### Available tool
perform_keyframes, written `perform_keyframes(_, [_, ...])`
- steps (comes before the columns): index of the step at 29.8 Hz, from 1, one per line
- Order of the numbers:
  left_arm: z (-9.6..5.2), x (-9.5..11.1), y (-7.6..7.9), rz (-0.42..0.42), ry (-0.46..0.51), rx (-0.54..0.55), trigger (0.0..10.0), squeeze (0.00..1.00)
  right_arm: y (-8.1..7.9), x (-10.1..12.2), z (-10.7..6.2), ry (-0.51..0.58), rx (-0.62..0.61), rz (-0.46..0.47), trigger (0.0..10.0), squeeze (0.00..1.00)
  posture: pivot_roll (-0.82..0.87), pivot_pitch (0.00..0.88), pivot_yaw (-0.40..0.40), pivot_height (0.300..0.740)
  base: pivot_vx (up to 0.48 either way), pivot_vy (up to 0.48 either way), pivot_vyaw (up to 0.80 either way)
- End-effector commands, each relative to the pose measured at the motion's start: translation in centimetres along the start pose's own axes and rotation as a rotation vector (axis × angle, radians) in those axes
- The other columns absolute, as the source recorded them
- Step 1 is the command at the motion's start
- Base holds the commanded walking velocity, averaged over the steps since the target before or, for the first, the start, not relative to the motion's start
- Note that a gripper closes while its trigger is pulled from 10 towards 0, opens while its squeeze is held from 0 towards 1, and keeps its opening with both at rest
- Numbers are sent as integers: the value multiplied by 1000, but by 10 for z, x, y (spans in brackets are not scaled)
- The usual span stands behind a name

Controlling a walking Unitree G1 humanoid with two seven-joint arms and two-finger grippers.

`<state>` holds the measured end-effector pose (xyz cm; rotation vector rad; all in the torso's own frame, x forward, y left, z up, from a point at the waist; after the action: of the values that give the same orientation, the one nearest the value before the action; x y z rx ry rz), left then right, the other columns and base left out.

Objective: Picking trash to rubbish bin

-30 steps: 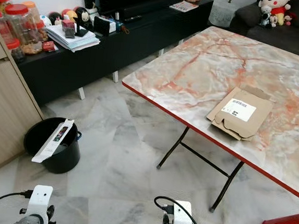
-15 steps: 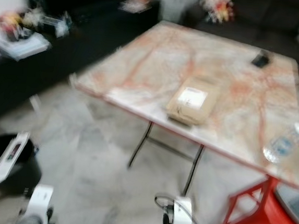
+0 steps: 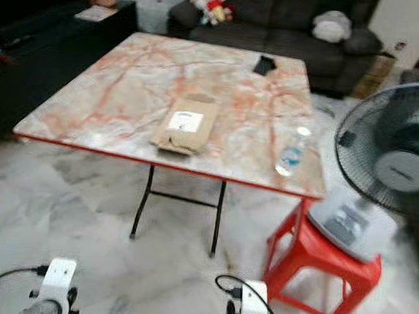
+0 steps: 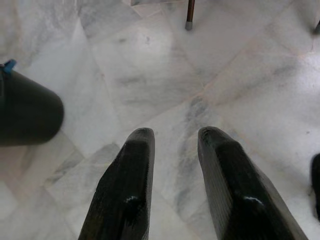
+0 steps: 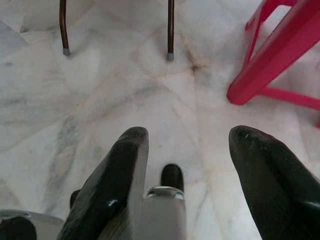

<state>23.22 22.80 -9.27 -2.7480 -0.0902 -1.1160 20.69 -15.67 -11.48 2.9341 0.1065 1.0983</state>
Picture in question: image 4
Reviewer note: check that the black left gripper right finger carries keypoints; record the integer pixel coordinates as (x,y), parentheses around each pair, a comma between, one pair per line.
(240,190)

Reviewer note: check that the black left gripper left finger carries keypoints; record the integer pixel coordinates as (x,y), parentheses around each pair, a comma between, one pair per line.
(125,190)

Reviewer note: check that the dark grey round bin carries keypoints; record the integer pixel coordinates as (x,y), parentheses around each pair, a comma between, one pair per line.
(27,110)

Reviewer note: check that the black object on floor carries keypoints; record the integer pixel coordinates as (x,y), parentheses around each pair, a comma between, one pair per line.
(316,187)

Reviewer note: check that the blue plastic bag piece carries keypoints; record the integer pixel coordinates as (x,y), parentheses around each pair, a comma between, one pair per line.
(8,66)

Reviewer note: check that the brown furniture leg grey tip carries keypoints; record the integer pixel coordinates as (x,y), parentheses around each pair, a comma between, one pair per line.
(190,15)

